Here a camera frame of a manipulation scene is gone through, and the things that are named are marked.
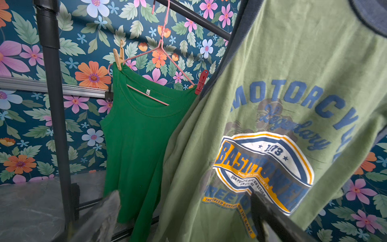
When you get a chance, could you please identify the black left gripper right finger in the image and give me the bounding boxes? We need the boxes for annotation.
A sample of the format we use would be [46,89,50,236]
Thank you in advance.
[251,192,316,242]

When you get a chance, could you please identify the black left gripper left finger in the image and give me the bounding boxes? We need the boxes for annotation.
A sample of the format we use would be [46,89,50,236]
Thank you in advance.
[69,190,121,242]

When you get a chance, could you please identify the olive grey tank top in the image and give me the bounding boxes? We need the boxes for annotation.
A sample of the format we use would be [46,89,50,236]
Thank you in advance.
[152,1,387,242]

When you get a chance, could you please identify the green tank top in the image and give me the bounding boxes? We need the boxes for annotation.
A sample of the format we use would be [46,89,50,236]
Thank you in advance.
[100,64,196,242]

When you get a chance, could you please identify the red clothespin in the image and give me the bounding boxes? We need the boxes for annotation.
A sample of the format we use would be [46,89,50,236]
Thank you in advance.
[195,70,209,95]

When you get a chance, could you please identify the orange clothespin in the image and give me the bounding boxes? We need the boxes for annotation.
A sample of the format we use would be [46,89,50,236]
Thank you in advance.
[113,40,125,71]

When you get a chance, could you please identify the black clothes rack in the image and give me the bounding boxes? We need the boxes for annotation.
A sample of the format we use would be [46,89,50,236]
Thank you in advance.
[32,0,232,242]

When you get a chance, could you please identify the pink wire hanger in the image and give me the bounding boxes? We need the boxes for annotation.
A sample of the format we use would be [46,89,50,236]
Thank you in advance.
[105,1,195,106]

